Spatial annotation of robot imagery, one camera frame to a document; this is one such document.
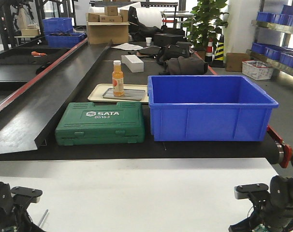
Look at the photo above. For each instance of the potted green plant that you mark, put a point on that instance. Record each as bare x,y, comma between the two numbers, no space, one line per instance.
206,22

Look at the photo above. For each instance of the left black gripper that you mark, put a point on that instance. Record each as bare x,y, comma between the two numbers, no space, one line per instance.
13,212

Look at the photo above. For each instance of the striped traffic cone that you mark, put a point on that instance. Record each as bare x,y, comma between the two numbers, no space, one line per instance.
219,54

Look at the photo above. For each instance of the beige plastic tray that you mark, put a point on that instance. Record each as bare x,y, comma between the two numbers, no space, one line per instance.
97,94

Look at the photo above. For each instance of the green black screwdriver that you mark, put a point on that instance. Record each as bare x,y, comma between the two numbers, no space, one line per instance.
41,221

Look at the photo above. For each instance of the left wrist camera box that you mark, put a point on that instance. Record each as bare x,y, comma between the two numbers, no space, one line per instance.
31,193

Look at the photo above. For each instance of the green SATA tool case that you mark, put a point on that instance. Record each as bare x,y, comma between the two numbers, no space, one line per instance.
85,123

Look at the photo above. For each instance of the small grey metal tray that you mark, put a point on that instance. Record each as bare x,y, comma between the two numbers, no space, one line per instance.
129,94

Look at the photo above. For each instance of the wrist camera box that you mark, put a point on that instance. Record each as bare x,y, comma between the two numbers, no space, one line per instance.
243,191
31,193

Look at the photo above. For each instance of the white plastic basket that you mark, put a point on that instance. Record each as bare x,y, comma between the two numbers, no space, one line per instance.
257,70

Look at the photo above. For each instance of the blue crate on conveyor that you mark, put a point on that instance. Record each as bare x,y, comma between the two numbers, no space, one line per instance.
65,40

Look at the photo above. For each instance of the white paper cup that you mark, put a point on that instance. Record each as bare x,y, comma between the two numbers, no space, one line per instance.
148,41

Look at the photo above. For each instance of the white rectangular box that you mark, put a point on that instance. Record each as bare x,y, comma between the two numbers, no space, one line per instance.
134,63

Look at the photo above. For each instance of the dark grey bag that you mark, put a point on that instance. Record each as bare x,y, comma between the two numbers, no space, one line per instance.
185,66

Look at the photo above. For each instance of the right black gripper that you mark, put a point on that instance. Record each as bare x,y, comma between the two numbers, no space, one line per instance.
272,209

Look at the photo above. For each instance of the large cardboard box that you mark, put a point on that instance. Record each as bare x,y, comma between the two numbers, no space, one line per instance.
104,32

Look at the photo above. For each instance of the large blue plastic bin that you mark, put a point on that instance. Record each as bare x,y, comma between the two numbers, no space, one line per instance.
208,108

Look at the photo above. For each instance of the orange juice bottle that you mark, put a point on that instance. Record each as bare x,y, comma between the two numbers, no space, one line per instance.
117,79

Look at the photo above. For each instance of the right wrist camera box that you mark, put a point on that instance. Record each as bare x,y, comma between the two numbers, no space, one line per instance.
243,191

